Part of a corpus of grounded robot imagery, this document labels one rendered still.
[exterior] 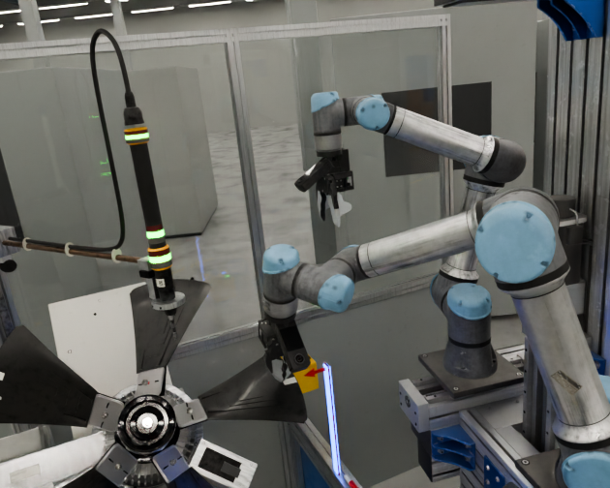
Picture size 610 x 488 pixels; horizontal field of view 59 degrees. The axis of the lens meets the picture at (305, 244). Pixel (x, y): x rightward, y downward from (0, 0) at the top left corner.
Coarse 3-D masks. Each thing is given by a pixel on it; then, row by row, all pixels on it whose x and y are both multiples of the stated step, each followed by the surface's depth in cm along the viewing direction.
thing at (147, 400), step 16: (144, 400) 114; (160, 400) 115; (128, 416) 113; (144, 416) 113; (160, 416) 113; (128, 432) 111; (144, 432) 112; (160, 432) 112; (176, 432) 123; (128, 448) 110; (144, 448) 110; (160, 448) 111; (144, 464) 120
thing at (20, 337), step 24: (24, 336) 114; (0, 360) 114; (24, 360) 114; (48, 360) 114; (0, 384) 114; (24, 384) 114; (48, 384) 114; (72, 384) 114; (0, 408) 115; (24, 408) 115; (48, 408) 116; (72, 408) 116
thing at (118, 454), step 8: (112, 448) 111; (120, 448) 113; (112, 456) 112; (120, 456) 113; (128, 456) 115; (104, 464) 110; (112, 464) 112; (128, 464) 115; (136, 464) 117; (104, 472) 111; (112, 472) 113; (120, 472) 114; (128, 472) 116; (112, 480) 113; (120, 480) 115
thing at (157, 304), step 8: (144, 264) 111; (144, 272) 111; (152, 272) 111; (152, 280) 112; (152, 288) 112; (152, 296) 113; (176, 296) 113; (184, 296) 113; (152, 304) 111; (160, 304) 110; (168, 304) 110; (176, 304) 111
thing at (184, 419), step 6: (192, 402) 125; (198, 402) 125; (174, 408) 124; (180, 408) 123; (186, 408) 123; (192, 408) 123; (198, 408) 123; (180, 414) 121; (186, 414) 120; (198, 414) 120; (204, 414) 120; (180, 420) 119; (186, 420) 118; (192, 420) 118; (198, 420) 118; (180, 426) 117
